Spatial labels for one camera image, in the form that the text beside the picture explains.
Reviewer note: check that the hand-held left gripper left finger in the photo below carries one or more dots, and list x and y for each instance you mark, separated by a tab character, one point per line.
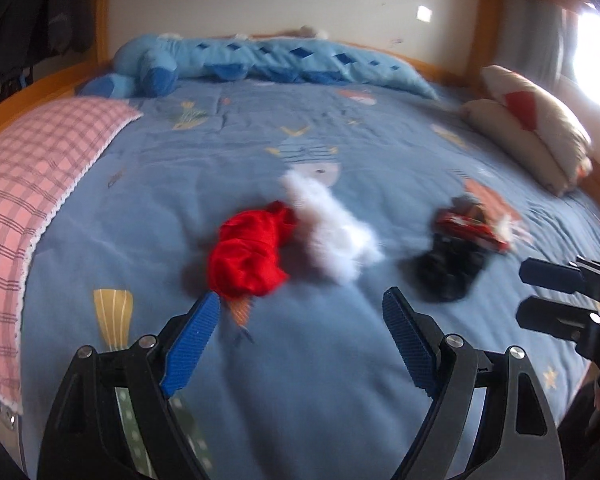
190	345

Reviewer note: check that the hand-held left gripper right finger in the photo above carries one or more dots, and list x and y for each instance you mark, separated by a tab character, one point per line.
410	340

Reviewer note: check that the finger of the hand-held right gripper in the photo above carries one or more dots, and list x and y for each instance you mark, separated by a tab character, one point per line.
550	274
555	317

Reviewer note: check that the red snack wrapper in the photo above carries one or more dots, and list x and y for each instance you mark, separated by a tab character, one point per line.
467	227

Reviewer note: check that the red cloth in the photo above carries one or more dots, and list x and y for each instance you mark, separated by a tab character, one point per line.
247	250

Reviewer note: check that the white crumpled paper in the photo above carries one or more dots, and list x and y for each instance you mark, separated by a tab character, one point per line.
511	227

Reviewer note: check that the black crumpled cloth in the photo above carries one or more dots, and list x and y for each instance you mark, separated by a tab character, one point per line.
447	272

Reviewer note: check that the blue printed bedsheet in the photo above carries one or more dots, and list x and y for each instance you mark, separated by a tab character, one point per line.
305	385

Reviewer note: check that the white fluffy cloth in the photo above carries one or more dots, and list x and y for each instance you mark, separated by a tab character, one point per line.
330	230

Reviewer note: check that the cream pillow with red patch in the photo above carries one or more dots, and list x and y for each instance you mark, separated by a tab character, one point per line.
535	125

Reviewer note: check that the window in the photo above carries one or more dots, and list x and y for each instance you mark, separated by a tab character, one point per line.
597	60

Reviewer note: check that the pink plaid pillow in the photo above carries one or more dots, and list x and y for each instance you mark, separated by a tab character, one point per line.
35	175

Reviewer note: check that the grey curtain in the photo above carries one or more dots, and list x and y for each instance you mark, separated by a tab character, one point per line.
530	35

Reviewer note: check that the long blue plush toy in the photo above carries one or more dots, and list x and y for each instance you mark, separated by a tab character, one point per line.
260	60

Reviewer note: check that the dark navy hanging jacket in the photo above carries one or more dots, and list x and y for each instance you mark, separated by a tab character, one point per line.
65	10

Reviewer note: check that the black hanging jacket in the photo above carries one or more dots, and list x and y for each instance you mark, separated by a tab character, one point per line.
15	25

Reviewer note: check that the white wall switch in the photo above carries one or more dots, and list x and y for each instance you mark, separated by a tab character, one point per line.
424	13

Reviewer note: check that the wooden bunk bed frame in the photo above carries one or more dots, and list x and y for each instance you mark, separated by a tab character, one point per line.
45	77

